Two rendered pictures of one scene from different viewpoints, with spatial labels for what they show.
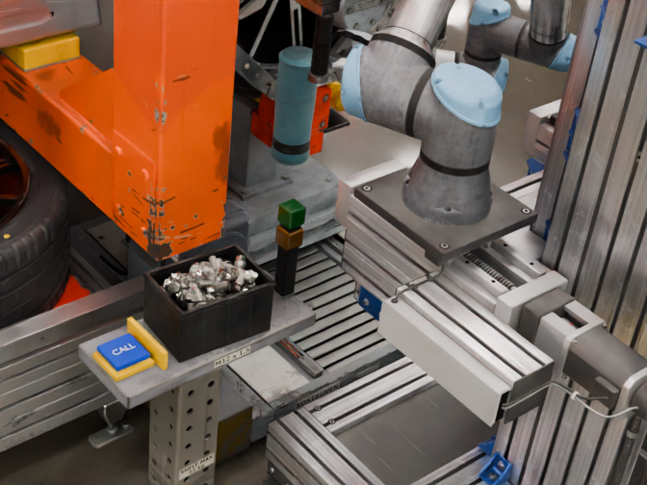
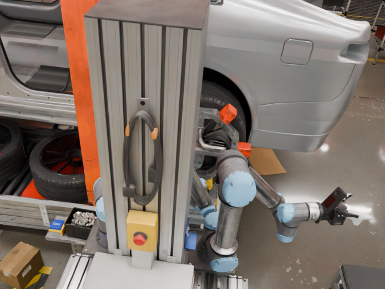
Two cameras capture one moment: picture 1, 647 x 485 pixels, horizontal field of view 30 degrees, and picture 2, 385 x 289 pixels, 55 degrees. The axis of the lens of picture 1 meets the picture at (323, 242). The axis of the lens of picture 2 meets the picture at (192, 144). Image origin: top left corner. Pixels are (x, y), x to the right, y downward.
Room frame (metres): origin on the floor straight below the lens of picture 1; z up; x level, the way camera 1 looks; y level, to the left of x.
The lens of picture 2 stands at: (1.18, -1.26, 2.29)
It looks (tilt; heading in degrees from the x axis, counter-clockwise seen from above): 37 degrees down; 46
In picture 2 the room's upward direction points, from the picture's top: 5 degrees clockwise
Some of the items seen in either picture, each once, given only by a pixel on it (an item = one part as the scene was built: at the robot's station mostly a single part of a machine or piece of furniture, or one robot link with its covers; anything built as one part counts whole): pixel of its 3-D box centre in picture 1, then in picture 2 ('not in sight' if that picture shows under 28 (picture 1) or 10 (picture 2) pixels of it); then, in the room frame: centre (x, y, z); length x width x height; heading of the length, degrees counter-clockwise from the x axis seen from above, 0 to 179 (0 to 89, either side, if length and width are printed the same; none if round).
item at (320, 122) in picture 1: (289, 112); not in sight; (2.53, 0.12, 0.48); 0.16 x 0.12 x 0.17; 44
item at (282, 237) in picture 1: (289, 235); not in sight; (1.87, 0.07, 0.59); 0.04 x 0.04 x 0.04; 44
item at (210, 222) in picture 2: not in sight; (216, 229); (2.05, -0.56, 0.98); 0.13 x 0.12 x 0.14; 57
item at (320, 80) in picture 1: (322, 44); not in sight; (2.21, 0.05, 0.83); 0.04 x 0.04 x 0.16
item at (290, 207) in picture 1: (292, 214); not in sight; (1.87, 0.07, 0.64); 0.04 x 0.04 x 0.04; 44
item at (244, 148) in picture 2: not in sight; (243, 149); (2.72, -0.13, 0.85); 0.09 x 0.08 x 0.07; 134
